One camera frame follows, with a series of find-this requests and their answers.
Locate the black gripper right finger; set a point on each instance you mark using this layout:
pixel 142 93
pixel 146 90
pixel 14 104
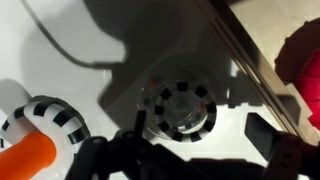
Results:
pixel 288 155

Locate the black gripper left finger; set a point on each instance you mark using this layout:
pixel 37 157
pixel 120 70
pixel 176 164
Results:
pixel 127 152

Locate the wooden slatted tray box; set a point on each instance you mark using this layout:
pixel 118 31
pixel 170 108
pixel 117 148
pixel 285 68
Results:
pixel 282 101

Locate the orange stacking post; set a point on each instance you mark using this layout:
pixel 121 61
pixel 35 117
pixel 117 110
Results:
pixel 25 159

